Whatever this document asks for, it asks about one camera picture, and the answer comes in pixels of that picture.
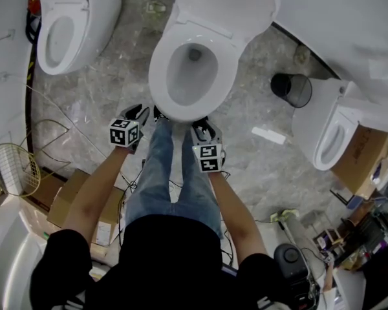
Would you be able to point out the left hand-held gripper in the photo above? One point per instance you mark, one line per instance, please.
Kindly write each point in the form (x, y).
(123, 134)

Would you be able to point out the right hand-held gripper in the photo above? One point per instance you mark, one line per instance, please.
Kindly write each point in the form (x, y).
(210, 158)

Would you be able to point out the person's left forearm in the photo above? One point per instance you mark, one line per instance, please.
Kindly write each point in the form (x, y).
(93, 199)

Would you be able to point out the person's right forearm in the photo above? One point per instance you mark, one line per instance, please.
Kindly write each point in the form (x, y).
(236, 218)

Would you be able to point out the white round-bowl toilet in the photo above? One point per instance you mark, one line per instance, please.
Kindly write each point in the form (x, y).
(190, 86)

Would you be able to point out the white egg-shaped toilet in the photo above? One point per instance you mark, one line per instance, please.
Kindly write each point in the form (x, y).
(97, 27)

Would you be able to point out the white elongated toilet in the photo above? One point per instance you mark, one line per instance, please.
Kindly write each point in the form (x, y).
(310, 121)

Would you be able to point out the person's left black shoe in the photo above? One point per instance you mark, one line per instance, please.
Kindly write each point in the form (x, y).
(160, 113)

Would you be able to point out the white rectangular board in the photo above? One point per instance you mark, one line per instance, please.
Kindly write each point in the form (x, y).
(268, 135)

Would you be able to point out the person's blue jeans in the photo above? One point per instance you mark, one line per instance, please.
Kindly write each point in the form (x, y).
(158, 179)

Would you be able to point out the black mesh wastebasket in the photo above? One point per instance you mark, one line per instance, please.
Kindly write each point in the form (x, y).
(292, 90)

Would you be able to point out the labelled cardboard box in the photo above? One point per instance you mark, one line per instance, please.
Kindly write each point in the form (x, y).
(68, 202)

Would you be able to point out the neon yellow object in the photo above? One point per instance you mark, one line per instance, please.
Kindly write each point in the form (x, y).
(286, 213)

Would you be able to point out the clear plastic wrapper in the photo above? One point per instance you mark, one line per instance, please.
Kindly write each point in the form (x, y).
(156, 6)

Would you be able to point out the plain cardboard box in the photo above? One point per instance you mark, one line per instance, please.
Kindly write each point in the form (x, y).
(40, 192)

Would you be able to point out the crumpled clear plastic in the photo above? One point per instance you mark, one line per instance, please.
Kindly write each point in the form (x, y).
(302, 54)

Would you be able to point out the person's black t-shirt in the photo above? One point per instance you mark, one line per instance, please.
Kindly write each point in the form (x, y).
(168, 263)

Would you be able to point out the open black carrying case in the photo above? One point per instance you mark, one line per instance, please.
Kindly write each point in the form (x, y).
(291, 260)

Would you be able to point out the red round object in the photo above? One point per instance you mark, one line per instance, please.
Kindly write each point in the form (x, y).
(34, 5)

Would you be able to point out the large brown cardboard box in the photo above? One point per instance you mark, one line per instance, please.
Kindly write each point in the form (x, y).
(362, 163)

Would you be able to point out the purple cloth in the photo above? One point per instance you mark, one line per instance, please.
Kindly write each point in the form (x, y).
(380, 171)

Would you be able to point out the white glossy appliance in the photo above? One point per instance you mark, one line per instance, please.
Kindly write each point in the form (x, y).
(9, 263)

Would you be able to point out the blue metal-frame stool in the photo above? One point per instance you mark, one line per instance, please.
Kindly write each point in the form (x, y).
(350, 200)

